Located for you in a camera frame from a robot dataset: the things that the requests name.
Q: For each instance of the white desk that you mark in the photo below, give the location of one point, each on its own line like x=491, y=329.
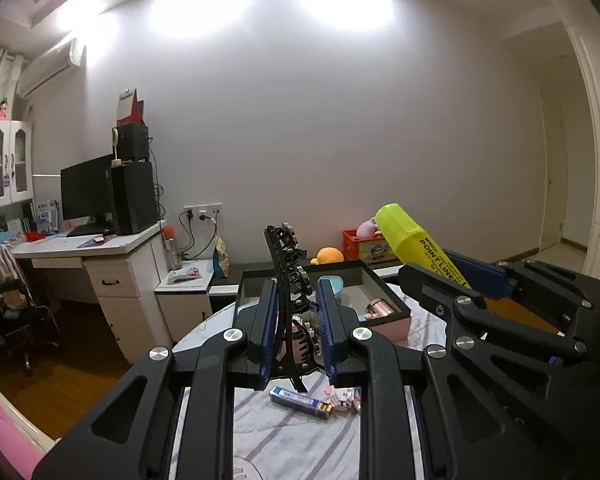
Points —
x=115, y=290

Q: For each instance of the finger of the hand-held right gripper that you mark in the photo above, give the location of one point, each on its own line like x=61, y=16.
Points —
x=485, y=275
x=430, y=292

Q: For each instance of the beige ornament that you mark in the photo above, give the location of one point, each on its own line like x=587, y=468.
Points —
x=116, y=147

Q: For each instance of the black monitor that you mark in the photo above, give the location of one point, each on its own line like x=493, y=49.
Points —
x=85, y=190

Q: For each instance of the orange capped bottle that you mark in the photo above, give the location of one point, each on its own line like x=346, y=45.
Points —
x=172, y=250

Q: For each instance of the black speaker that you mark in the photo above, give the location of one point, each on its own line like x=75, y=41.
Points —
x=135, y=142

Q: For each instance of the small doll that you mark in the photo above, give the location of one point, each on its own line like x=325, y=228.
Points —
x=2, y=110

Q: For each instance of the teal lidded jar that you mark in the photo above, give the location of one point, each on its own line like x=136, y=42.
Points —
x=334, y=286

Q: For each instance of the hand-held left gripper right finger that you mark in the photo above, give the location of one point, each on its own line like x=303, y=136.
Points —
x=326, y=335

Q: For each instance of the red white calendar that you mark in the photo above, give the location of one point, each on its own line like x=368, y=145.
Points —
x=130, y=107

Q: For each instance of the pink item on nightstand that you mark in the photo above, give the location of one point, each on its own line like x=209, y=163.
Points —
x=187, y=275

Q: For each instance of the white wall outlet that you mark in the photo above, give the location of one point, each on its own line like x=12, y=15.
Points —
x=202, y=211

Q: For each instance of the yellow highlighter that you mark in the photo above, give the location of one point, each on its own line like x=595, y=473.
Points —
x=405, y=230

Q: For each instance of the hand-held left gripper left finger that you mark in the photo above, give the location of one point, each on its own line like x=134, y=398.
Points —
x=270, y=335

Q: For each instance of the pink plush toy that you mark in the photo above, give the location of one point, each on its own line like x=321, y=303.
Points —
x=367, y=228

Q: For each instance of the blue white box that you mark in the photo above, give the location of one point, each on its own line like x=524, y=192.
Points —
x=47, y=217

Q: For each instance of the pink candy packet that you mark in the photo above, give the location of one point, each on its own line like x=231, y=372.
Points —
x=345, y=400

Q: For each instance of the yellow blue snack bag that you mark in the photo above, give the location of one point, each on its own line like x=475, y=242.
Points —
x=221, y=257

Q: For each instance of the black hair claw clip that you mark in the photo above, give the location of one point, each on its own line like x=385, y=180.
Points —
x=285, y=260

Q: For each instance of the rose gold cylinder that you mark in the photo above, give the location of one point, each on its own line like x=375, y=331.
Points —
x=377, y=308

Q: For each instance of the pink blanket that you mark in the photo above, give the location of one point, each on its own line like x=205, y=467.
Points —
x=2, y=435

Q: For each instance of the orange plush toy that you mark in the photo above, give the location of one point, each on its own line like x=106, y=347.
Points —
x=327, y=256

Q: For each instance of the white air conditioner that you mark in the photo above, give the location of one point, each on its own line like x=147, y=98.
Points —
x=50, y=67

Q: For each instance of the black computer tower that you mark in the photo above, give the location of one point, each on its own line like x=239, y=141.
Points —
x=136, y=197

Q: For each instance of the white bed frame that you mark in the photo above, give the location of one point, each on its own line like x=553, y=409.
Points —
x=25, y=425

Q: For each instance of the white glass door cabinet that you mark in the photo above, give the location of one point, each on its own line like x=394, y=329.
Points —
x=7, y=165

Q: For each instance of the red box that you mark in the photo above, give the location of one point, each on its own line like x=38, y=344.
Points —
x=370, y=250

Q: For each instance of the white nightstand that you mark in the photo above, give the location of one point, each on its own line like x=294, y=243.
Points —
x=185, y=305

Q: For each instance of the blue toothpaste box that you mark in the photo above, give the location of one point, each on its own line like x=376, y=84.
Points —
x=295, y=400

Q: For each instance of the black chair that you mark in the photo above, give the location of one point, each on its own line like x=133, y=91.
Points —
x=25, y=325

